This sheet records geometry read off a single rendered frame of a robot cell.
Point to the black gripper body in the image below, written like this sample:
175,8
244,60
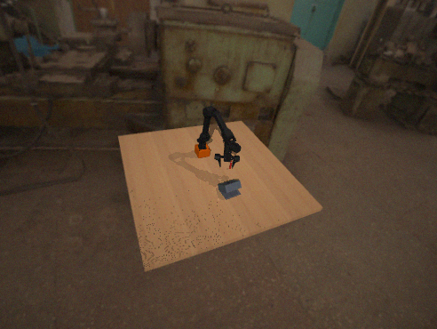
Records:
218,156

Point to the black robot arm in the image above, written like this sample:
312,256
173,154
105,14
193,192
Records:
227,135

